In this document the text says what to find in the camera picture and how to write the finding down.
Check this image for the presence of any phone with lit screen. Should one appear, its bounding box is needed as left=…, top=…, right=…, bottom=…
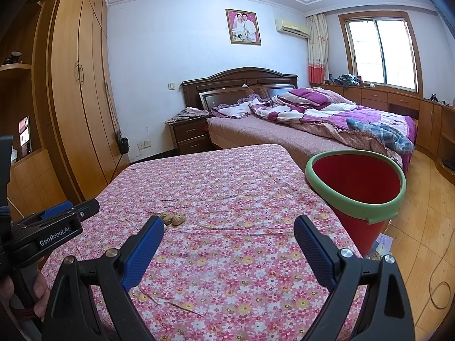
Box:
left=18, top=115, right=32, bottom=153

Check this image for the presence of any blue plaid shirt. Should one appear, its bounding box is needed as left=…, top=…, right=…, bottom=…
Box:
left=346, top=117, right=415, bottom=150

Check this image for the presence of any pale folded cloth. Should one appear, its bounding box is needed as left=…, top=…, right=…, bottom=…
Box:
left=169, top=107, right=210, bottom=123

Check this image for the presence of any dark wooden headboard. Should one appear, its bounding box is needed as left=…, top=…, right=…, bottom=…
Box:
left=180, top=67, right=298, bottom=111

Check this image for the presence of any wooden wardrobe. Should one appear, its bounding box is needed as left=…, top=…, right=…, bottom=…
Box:
left=34, top=0, right=123, bottom=199

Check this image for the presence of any wooden framed window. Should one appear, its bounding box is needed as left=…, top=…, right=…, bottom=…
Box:
left=338, top=11, right=423, bottom=98

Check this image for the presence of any person's left hand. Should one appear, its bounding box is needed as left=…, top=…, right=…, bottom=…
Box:
left=0, top=272, right=51, bottom=318

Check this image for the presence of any bed with brown sheet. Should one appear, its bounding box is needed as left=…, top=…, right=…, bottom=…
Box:
left=207, top=115, right=415, bottom=171

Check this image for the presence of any white and red curtain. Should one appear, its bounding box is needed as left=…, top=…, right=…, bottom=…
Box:
left=306, top=13, right=331, bottom=84

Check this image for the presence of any low wooden cabinet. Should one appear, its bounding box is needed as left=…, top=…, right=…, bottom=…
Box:
left=311, top=83, right=455, bottom=182

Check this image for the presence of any framed wall photo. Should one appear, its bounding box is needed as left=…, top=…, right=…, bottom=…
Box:
left=225, top=9, right=262, bottom=45

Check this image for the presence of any thin floor cable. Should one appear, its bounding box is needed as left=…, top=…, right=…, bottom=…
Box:
left=428, top=242, right=455, bottom=309

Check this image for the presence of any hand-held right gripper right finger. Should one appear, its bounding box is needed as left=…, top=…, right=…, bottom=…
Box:
left=294, top=215, right=416, bottom=341

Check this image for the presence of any ruffled white pillow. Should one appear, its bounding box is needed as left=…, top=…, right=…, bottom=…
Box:
left=210, top=94, right=260, bottom=118

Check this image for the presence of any red bucket with green rim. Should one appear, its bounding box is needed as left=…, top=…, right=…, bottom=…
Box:
left=305, top=150, right=406, bottom=256

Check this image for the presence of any wall air conditioner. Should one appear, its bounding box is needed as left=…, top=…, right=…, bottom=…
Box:
left=275, top=18, right=311, bottom=38

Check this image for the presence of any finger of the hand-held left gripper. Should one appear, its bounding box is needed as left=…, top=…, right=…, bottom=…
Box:
left=69, top=199, right=100, bottom=221
left=40, top=201, right=74, bottom=220

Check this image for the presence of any dark wooden nightstand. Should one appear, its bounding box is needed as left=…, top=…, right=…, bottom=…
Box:
left=164, top=115, right=214, bottom=155

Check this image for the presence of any blue clothes pile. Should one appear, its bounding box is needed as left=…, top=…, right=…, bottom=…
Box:
left=334, top=74, right=361, bottom=89

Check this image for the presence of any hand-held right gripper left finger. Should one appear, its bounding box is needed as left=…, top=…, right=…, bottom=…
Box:
left=42, top=215, right=165, bottom=341

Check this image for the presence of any pale paper packet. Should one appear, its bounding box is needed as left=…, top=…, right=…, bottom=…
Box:
left=366, top=234, right=394, bottom=260

